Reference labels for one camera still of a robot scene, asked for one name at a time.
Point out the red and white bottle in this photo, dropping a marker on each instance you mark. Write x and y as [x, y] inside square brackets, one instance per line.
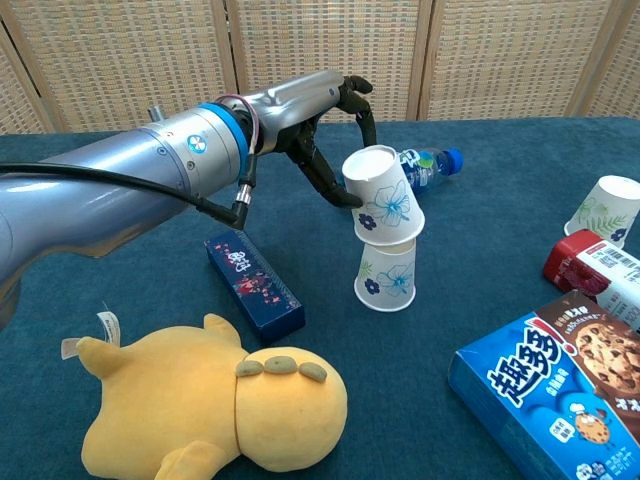
[580, 270]

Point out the yellow plush duck toy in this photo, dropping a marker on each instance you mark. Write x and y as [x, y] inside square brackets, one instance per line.
[190, 400]

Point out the blue chocolate cookie box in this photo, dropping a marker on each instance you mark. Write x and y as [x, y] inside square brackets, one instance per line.
[540, 400]

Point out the teal table mat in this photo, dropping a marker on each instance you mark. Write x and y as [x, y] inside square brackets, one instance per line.
[500, 175]

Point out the white paper cup green leaves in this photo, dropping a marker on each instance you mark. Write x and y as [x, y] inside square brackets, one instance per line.
[607, 205]

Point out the dark blue rectangular box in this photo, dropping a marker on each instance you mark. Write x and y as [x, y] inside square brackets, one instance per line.
[255, 285]

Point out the woven bamboo screen panel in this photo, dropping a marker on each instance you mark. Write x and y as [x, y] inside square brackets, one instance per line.
[325, 40]
[620, 75]
[135, 50]
[515, 55]
[17, 95]

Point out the blue plastic drink bottle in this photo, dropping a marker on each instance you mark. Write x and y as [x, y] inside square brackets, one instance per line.
[437, 165]

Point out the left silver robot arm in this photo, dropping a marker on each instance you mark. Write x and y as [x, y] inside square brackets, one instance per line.
[100, 200]

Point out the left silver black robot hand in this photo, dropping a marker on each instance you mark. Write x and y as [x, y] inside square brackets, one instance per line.
[295, 105]

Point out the white paper cup blue flower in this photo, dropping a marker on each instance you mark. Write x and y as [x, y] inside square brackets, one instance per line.
[385, 200]
[387, 272]

